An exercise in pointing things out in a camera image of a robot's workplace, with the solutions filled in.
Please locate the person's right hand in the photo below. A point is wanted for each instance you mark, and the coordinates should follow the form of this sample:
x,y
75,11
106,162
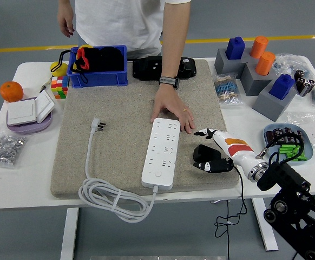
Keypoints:
x,y
65,24

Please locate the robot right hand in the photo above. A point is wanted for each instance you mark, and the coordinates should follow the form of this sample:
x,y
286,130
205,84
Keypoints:
x,y
236,149

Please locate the person's left hand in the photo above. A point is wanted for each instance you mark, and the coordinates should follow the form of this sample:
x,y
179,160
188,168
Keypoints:
x,y
168,100

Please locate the black plug adapter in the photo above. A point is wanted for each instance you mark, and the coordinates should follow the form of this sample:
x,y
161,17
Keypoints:
x,y
204,151

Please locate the white power strip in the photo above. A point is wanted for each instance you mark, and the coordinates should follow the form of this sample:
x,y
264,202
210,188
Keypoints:
x,y
160,151

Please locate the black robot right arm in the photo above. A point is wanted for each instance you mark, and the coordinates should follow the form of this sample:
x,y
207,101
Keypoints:
x,y
282,173

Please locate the person's right forearm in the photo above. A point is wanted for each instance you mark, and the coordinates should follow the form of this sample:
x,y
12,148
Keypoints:
x,y
65,5

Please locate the grey wristwatch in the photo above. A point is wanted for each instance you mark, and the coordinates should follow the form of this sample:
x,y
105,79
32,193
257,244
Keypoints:
x,y
168,80

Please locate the dark brown capacitor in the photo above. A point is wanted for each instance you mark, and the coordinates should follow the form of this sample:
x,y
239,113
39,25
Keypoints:
x,y
300,135
269,136
278,134
288,131

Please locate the black electronic device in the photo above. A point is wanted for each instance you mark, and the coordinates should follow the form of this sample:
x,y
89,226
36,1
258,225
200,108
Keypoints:
x,y
144,67

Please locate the grey-brown mat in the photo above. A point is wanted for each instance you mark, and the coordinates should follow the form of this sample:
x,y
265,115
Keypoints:
x,y
119,108

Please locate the green battery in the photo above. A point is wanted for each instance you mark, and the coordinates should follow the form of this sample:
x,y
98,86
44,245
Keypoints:
x,y
298,151
287,147
287,150
292,155
299,159

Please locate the person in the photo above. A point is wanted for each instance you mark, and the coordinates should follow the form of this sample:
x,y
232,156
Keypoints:
x,y
119,21

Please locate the black pouch with orange trim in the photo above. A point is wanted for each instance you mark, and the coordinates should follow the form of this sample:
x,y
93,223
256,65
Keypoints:
x,y
108,59

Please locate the blue plastic bin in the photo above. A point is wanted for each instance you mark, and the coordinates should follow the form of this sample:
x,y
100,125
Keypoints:
x,y
98,78

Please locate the colourful puzzle cube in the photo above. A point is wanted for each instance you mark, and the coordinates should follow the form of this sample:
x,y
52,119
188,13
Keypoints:
x,y
59,88

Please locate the wide grey socket block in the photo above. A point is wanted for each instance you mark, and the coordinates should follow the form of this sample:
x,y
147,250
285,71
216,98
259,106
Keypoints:
x,y
228,66

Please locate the light blue plate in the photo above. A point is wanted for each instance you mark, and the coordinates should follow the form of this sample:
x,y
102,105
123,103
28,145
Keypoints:
x,y
309,151

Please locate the blue square peg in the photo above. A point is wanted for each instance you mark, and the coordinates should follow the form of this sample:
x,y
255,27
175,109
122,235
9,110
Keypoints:
x,y
281,88
235,48

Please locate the orange fruit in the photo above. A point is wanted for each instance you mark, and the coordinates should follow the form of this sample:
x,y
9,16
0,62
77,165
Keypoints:
x,y
11,92

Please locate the orange cylinder peg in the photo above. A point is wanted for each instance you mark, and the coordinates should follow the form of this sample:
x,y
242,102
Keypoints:
x,y
259,47
265,63

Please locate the large black cylinder capacitor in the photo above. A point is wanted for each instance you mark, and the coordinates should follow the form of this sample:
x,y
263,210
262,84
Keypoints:
x,y
309,86
303,85
299,78

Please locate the clear bag of blue parts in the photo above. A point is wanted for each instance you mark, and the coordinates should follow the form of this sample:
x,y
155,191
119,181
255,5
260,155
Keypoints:
x,y
290,62

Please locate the purple dish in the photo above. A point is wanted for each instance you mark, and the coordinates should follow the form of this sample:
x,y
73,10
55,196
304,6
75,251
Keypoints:
x,y
30,130

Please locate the bag of metal nuts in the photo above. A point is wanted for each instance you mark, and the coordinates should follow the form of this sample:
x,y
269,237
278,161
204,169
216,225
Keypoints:
x,y
4,149

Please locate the white wall switch panel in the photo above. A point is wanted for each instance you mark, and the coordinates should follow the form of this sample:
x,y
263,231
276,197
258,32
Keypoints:
x,y
20,112
45,105

